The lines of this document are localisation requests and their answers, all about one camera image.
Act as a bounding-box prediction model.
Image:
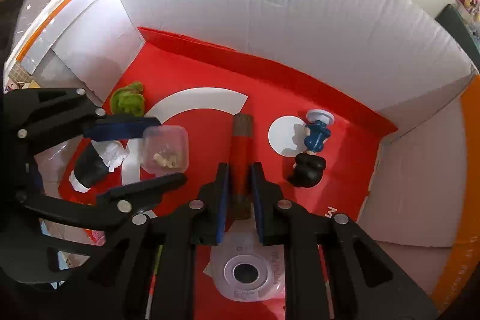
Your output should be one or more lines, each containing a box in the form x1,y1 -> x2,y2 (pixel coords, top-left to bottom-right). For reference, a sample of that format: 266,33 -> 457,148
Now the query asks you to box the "red and brown cylinder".
229,113 -> 255,220

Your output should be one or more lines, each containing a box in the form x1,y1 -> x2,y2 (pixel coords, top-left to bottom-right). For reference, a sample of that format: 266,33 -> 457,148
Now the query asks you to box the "clear plastic container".
142,125 -> 189,176

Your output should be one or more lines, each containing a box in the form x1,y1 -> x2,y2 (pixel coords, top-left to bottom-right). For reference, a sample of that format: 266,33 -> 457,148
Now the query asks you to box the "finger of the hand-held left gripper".
4,88 -> 162,156
0,173 -> 188,284

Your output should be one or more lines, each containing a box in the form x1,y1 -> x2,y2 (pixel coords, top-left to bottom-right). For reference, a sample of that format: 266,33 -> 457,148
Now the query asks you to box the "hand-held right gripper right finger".
250,162 -> 439,320

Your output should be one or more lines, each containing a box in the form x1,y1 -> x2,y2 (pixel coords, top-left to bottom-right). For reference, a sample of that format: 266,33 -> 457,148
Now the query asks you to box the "green yarn ball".
110,81 -> 147,117

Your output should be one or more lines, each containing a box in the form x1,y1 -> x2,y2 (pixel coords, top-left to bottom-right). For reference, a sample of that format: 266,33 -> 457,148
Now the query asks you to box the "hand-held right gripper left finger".
86,163 -> 230,320

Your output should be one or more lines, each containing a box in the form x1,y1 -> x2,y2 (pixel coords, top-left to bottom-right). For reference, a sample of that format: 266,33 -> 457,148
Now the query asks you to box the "black and white tube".
69,140 -> 130,195

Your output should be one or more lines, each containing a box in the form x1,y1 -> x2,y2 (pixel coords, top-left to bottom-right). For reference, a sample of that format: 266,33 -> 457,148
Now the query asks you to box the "orange cardboard box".
4,0 -> 480,320

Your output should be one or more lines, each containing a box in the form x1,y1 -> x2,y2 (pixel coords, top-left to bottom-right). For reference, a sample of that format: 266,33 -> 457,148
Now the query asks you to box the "blue figurine with black hair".
283,109 -> 334,189

